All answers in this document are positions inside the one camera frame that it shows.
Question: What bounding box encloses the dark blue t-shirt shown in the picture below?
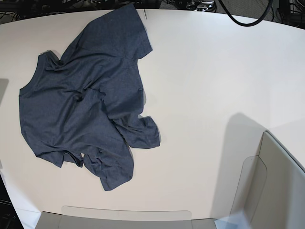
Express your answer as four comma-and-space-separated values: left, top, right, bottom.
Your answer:
19, 4, 160, 191

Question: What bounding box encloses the grey bin right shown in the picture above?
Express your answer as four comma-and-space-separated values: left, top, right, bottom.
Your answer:
228, 131, 305, 229

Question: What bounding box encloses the thick black hanging cable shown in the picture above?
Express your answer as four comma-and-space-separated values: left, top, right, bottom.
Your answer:
218, 0, 274, 27

